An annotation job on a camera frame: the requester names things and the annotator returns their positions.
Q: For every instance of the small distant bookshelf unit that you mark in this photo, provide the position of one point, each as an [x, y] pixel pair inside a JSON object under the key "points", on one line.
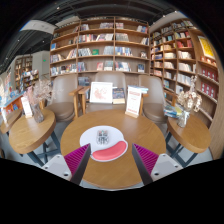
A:
{"points": [[23, 71]]}

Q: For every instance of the transparent computer mouse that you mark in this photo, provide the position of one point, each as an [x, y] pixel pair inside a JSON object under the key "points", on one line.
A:
{"points": [[103, 137]]}

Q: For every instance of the small white table sign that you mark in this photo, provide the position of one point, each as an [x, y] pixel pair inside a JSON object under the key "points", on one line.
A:
{"points": [[26, 106]]}

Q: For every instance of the brown padded wooden armchair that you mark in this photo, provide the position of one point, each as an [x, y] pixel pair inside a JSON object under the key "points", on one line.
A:
{"points": [[110, 77], [63, 93], [153, 96]]}

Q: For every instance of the glass vase with dried flowers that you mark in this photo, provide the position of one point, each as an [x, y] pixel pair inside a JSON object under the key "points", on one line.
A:
{"points": [[38, 96], [188, 100]]}

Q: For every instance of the white mouse pad, red wrist rest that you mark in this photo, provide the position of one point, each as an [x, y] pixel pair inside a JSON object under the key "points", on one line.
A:
{"points": [[115, 133]]}

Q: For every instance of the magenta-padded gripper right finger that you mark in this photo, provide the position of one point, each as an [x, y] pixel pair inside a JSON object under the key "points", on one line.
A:
{"points": [[165, 169]]}

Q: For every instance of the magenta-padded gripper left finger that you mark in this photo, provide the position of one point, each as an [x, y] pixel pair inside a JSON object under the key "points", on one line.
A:
{"points": [[58, 165]]}

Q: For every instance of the round wooden side table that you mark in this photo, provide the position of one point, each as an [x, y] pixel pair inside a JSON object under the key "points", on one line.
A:
{"points": [[30, 133], [11, 120], [193, 136]]}

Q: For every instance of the white framed picture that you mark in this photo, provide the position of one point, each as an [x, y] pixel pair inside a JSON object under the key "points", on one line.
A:
{"points": [[101, 92]]}

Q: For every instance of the wide wooden bookshelf unit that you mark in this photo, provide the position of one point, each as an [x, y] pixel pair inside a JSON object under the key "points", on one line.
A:
{"points": [[100, 43]]}

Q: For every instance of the light blue book stack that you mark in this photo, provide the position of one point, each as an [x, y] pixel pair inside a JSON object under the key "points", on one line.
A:
{"points": [[141, 89]]}

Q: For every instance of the white sign on wooden stand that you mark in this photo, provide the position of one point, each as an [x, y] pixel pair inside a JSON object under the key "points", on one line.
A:
{"points": [[133, 101]]}

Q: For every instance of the stack of colourful books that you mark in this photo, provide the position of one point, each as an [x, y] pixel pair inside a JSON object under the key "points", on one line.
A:
{"points": [[172, 111]]}

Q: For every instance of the curved wooden bookshelf unit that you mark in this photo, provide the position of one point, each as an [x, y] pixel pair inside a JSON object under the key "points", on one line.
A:
{"points": [[180, 60]]}

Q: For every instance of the dark book with picture cover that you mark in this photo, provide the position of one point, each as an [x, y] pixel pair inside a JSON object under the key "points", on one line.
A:
{"points": [[118, 95]]}

